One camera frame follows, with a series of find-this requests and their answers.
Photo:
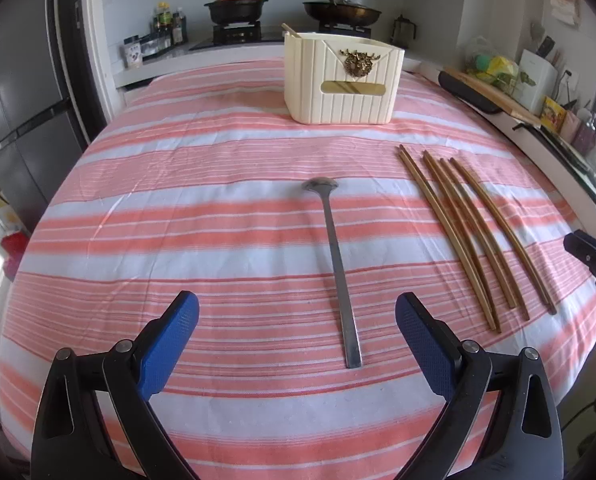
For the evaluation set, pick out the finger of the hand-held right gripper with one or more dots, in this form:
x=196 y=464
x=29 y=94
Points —
x=578 y=244

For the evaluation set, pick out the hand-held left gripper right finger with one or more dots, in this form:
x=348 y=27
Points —
x=425 y=345

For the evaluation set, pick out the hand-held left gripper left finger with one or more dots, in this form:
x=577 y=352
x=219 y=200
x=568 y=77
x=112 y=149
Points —
x=170 y=345

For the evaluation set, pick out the metal spoon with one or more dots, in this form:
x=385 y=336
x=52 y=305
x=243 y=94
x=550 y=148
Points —
x=334 y=250

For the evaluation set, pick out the cream ribbed utensil holder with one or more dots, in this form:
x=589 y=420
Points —
x=318 y=85

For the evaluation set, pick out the pink white striped tablecloth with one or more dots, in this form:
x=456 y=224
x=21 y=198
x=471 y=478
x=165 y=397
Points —
x=202 y=240

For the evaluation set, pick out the yellow seasoning packet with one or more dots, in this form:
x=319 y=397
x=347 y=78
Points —
x=553 y=114

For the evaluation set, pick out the white knife block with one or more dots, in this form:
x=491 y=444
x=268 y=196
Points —
x=537 y=77

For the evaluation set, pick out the wooden cutting board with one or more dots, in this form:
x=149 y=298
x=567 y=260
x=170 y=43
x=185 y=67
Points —
x=488 y=94

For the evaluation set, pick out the plastic bag with sponges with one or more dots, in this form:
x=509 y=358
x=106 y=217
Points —
x=488 y=62

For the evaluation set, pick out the white kitchen counter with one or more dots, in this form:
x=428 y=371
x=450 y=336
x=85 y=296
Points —
x=177 y=62

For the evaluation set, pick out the white label spice jar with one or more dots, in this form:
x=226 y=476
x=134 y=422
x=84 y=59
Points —
x=133 y=55

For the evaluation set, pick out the condiment bottles and jars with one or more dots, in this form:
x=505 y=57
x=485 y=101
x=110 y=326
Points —
x=155 y=42

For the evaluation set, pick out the black gas stove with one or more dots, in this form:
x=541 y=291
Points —
x=237 y=35

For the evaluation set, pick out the dark sauce bottle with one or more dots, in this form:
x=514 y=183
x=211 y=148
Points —
x=178 y=27

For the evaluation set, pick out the yellow cap sauce bottle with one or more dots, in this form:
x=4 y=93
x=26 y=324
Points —
x=163 y=22

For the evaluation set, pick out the wok with glass lid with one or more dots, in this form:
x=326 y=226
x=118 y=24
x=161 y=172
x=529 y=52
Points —
x=343 y=10

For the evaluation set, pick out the black pot with orange lid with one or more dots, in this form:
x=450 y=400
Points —
x=235 y=7

